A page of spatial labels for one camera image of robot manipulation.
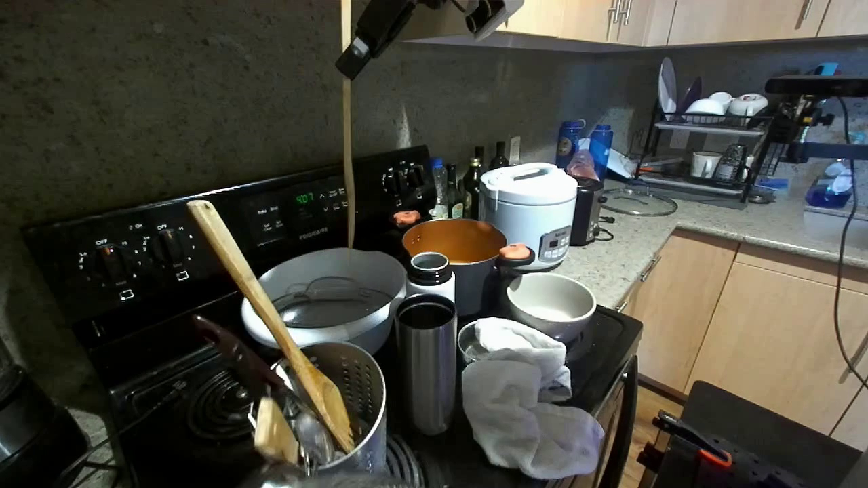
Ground black kitchen utensil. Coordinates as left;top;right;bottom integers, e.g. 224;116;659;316
190;311;306;404

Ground white cloth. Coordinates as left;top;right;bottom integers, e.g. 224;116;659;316
458;314;607;482

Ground small grey bowl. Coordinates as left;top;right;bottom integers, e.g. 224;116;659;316
502;272;601;348

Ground orange black clamp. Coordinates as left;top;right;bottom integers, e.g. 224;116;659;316
648;410;739;474

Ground steel tumbler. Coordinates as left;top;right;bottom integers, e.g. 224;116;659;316
395;293;462;440

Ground dark glass bottle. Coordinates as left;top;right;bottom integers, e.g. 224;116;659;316
458;147;488;219

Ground large white bowl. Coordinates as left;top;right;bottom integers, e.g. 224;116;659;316
240;246;412;357

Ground black stereo camera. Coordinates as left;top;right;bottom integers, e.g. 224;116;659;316
762;74;868;104

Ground wooden upper cabinets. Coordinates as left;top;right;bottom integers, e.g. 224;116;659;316
396;0;868;51

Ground dark pot orange handles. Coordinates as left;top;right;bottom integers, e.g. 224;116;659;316
392;208;538;319

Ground steel canister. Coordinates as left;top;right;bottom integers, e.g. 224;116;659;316
404;249;458;307

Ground wooden lower cabinets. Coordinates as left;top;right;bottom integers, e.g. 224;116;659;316
622;228;868;456

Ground black ribbed coaster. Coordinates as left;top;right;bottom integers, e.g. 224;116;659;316
386;430;427;488

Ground short wooden spatula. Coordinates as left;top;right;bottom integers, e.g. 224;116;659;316
252;392;304;467

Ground black hanging cable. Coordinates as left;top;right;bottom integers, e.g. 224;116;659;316
827;91;868;391

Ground perforated steel utensil holder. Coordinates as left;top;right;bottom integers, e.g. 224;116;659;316
270;338;392;480

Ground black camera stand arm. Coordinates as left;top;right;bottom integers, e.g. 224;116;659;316
769;94;868;162

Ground black kitchen stove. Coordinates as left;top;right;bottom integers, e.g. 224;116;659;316
19;143;645;488

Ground wooden cabinets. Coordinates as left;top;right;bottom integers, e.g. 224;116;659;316
396;0;868;51
622;228;868;456

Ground black case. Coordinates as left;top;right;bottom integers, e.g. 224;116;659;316
636;377;868;488

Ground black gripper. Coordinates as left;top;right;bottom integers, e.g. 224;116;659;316
334;0;428;82

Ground blue sponge pack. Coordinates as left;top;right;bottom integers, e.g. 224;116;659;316
803;158;854;212

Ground clear bottle blue cap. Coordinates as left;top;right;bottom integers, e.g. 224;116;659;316
428;158;450;219

